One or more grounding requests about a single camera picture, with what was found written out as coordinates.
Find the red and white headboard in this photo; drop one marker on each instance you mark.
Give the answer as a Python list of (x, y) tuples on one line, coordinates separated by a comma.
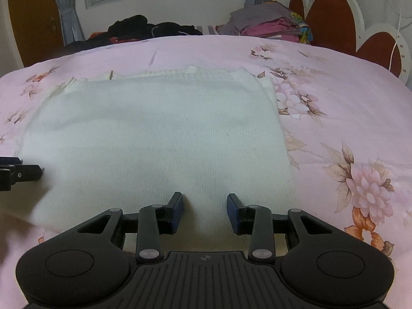
[(331, 16)]

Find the striped cloth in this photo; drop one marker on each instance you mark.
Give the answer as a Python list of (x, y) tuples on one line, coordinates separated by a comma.
[(207, 29)]

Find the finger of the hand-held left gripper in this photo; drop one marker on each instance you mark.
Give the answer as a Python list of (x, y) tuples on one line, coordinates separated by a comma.
[(29, 171), (9, 160)]

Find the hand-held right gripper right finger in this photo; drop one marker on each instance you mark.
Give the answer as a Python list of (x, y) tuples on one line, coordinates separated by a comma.
[(232, 215)]

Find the brown wooden door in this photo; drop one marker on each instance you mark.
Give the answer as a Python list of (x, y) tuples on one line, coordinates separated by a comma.
[(32, 22)]

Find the pile of dark clothes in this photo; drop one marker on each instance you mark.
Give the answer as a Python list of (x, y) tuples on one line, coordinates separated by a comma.
[(135, 27)]

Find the white knit sweater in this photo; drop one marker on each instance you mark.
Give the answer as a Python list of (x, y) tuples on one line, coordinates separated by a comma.
[(161, 141)]

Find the pile of folded clothes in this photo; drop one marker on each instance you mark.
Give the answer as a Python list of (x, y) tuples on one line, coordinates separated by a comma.
[(264, 22)]

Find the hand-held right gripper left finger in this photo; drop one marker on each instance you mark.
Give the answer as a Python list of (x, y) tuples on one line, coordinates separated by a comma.
[(179, 215)]

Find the pink floral bed sheet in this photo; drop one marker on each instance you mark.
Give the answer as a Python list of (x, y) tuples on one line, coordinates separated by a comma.
[(338, 103)]

